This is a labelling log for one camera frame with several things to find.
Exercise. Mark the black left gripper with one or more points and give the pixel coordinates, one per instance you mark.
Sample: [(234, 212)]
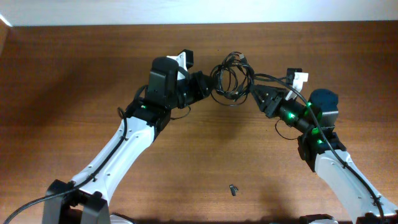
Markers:
[(195, 88)]

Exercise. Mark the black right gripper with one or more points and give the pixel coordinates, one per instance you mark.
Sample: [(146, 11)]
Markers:
[(272, 102)]

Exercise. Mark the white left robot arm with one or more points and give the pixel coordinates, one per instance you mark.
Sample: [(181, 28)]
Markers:
[(86, 198)]

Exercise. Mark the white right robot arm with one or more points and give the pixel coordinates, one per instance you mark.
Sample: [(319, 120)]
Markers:
[(320, 147)]

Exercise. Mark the small black clip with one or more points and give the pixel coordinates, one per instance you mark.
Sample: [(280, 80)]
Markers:
[(233, 189)]

